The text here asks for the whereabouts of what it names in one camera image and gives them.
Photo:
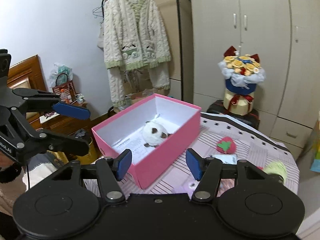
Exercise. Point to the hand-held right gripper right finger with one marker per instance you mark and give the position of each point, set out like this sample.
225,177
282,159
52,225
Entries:
193,165

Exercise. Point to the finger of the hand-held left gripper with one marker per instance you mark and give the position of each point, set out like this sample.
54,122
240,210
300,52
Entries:
70,145
72,111

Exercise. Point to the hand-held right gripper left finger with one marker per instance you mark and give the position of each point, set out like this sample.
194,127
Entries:
123,163

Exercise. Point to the pink cardboard box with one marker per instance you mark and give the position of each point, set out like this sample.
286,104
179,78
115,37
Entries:
162,165

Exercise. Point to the blue and white packet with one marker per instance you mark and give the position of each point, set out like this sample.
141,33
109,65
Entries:
225,158

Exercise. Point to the pink floral cloth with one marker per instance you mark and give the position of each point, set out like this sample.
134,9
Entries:
226,185

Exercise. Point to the red strawberry plush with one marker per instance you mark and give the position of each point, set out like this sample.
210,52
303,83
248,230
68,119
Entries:
226,145

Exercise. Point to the red envelope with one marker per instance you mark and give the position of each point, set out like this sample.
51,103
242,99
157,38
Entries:
260,168

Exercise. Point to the light green yarn ball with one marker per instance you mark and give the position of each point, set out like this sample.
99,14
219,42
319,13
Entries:
275,167

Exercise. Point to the person's left forearm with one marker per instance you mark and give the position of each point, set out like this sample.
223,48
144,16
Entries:
10,195

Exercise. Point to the wooden nightstand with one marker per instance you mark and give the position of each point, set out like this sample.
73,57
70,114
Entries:
67,125

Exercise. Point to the yellow trash bin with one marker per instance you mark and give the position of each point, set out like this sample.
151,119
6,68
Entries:
88,152

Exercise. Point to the printed paper sheet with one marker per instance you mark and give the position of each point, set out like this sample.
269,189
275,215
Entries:
135,145

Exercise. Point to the brown patterned gift bag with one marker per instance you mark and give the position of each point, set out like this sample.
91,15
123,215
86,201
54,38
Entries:
63,90

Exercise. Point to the grey cloth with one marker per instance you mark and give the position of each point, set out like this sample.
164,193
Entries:
42,163

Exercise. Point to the clear plastic bag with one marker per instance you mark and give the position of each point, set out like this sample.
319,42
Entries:
61,71

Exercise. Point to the white plush cat toy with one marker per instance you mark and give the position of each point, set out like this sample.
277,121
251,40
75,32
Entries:
153,132

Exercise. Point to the white fluffy pajama pants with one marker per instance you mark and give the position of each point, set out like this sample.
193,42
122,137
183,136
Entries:
117,85

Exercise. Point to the striped bed sheet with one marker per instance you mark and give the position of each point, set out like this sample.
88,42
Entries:
250,150

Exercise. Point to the wooden headboard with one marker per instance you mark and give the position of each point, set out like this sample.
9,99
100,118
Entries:
27,72

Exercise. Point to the brown paper bag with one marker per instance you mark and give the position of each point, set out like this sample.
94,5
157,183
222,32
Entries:
138,96

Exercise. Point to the beige hanging garment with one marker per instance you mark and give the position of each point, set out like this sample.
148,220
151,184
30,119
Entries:
100,40

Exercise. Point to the yellow flower bouquet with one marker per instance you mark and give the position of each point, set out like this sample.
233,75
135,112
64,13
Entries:
241,80

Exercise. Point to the beige tall cabinet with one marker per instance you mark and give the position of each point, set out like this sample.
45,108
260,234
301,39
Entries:
172,42

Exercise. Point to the colourful gift bag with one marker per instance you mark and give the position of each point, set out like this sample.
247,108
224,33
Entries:
316,152

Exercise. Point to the beige wardrobe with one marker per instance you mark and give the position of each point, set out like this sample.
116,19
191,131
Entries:
262,30

